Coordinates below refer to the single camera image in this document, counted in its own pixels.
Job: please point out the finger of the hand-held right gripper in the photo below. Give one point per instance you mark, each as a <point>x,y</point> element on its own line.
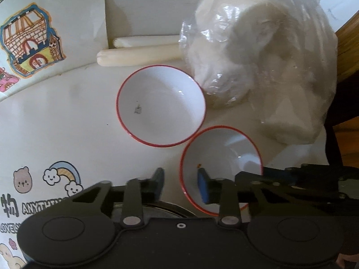
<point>314,175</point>
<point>248,177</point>

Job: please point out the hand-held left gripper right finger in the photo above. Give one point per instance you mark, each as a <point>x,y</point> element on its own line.
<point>203,187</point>

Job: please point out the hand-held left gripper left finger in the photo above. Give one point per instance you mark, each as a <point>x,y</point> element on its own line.
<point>159,183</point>

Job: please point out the stainless steel plate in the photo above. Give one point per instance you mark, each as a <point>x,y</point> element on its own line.
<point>168,209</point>

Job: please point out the white bowl red rim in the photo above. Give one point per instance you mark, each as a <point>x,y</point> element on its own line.
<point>161,105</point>
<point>224,151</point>

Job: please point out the person's right hand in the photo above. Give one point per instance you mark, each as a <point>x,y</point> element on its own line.
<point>349,262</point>

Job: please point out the white printed table cover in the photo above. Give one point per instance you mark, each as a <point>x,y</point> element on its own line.
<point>70,123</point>

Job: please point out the clear plastic bag white rolls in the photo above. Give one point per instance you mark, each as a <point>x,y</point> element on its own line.
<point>252,61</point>

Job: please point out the wooden frame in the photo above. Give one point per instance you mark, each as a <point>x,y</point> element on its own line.
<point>347,47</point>

